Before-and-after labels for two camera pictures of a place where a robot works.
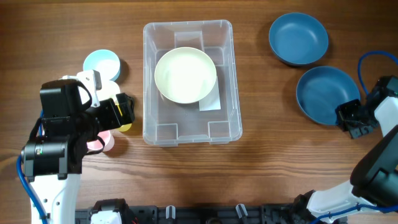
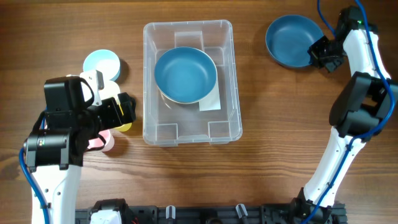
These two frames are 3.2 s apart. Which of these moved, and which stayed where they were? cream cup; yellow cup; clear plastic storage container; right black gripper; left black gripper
Moved: right black gripper
Stayed: clear plastic storage container; yellow cup; cream cup; left black gripper
